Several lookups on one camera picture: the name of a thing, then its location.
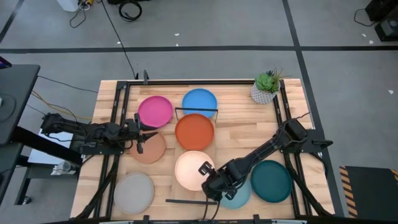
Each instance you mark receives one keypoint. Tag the magenta pink plate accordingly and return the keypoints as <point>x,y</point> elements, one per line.
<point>155,110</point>

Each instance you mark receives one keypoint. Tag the blue plate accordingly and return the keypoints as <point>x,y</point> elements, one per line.
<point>199,98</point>

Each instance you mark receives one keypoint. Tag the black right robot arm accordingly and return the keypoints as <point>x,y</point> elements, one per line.
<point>289,133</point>

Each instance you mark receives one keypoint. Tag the black desk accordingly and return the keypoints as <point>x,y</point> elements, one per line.
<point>15,93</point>

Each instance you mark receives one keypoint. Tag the pale peach plate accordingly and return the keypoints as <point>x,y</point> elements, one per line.
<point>188,169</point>

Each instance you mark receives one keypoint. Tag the white board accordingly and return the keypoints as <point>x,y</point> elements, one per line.
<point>46,157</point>

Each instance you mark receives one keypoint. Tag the grey plate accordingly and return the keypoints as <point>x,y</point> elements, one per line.
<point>133,193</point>

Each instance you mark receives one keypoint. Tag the clear plastic bottle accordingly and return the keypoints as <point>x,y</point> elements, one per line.
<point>63,168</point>

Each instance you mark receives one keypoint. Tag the succulent in white pot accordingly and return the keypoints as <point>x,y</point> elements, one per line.
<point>264,90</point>

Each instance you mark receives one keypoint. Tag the dark teal plate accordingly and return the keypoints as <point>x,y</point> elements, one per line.
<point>271,182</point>

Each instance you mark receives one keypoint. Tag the black metal table frame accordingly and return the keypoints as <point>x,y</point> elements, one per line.
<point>186,82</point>

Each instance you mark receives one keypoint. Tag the black equipment box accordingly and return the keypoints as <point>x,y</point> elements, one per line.
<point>385,21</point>

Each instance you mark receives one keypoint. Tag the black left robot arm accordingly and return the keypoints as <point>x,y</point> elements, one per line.
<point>62,125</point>

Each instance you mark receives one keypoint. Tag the tan brown plate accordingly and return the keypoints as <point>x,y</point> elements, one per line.
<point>153,151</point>

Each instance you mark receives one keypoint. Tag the light teal plate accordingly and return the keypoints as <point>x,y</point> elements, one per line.
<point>242,199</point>

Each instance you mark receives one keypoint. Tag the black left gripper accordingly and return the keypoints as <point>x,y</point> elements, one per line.
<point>134,127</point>

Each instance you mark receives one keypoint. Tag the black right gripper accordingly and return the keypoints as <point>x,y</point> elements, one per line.
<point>222,182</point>

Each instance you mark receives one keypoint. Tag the orange plate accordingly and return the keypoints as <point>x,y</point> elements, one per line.
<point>194,132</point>

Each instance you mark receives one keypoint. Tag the hazard striped black mat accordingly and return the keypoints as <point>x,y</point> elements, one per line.
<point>370,186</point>

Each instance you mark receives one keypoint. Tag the white container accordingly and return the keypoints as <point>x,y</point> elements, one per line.
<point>67,4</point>

